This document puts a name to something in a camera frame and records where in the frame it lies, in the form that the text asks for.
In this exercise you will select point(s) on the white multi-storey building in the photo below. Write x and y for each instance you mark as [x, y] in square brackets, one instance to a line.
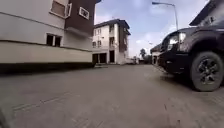
[108, 41]

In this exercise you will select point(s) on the street lamp pole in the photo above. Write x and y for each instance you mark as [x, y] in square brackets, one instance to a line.
[175, 15]

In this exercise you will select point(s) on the tree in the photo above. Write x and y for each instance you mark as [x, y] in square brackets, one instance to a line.
[143, 53]

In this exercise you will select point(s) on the low boundary wall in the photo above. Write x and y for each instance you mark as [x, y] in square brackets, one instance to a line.
[40, 53]

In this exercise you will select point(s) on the small building with dark roof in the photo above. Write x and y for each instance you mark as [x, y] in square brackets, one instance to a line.
[155, 53]

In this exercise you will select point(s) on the grey paved road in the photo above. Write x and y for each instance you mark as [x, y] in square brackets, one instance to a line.
[110, 96]

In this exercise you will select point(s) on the black pickup truck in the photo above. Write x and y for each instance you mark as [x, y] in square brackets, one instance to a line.
[196, 50]

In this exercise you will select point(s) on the white and brown building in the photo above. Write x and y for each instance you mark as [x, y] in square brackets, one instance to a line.
[33, 26]

